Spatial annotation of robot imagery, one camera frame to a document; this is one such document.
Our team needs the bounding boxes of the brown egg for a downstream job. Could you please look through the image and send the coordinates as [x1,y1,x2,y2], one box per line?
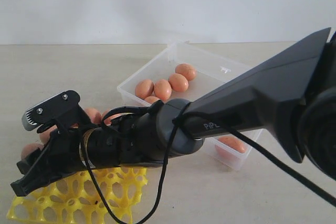
[39,125,57,145]
[144,96,160,104]
[101,110,113,120]
[154,79,172,101]
[168,73,189,92]
[20,143,44,160]
[175,63,196,81]
[135,79,154,100]
[84,108,102,124]

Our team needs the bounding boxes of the brown egg front right corner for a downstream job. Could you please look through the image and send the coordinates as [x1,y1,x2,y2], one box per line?
[215,136,247,159]

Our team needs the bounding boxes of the yellow plastic egg tray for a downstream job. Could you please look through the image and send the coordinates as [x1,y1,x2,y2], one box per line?
[7,168,148,223]

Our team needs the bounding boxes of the clear plastic container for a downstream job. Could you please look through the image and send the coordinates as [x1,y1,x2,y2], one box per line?
[117,42,252,170]

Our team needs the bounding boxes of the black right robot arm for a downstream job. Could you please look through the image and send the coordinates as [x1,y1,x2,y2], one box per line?
[11,28,335,204]

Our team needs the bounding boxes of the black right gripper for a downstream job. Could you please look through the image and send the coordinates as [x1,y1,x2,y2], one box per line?
[10,126,91,197]

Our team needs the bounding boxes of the brown egg top back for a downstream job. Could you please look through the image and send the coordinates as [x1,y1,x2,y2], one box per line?
[175,63,196,81]

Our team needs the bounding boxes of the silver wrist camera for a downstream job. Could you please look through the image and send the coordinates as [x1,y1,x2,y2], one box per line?
[22,90,80,131]

